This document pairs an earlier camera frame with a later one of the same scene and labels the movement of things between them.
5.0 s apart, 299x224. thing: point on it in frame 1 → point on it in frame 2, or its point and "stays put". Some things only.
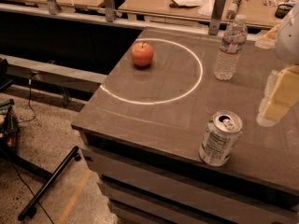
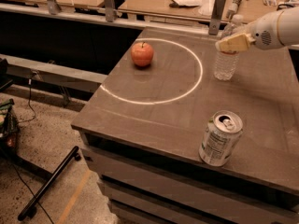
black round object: (282, 10) stays put
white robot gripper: (289, 36) → (264, 33)
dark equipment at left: (8, 125) stays put
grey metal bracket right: (217, 14) stays put
